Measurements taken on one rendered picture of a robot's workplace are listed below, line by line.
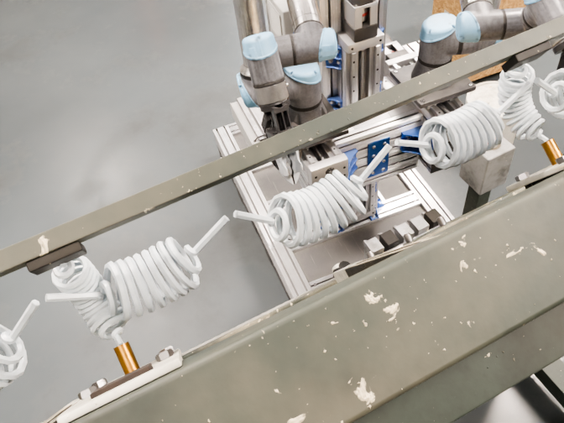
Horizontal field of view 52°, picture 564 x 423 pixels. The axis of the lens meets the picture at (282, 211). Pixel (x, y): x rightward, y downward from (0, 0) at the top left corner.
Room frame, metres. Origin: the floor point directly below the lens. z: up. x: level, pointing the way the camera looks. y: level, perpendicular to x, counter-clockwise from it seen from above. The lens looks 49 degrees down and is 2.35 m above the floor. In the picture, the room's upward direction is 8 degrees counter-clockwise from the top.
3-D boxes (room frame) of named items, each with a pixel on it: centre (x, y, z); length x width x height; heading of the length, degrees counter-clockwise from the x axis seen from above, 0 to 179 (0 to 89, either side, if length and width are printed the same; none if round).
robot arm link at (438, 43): (1.66, -0.61, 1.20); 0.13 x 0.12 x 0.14; 83
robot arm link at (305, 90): (1.53, -0.12, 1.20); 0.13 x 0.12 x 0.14; 92
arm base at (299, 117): (1.53, -0.13, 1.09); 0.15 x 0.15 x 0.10
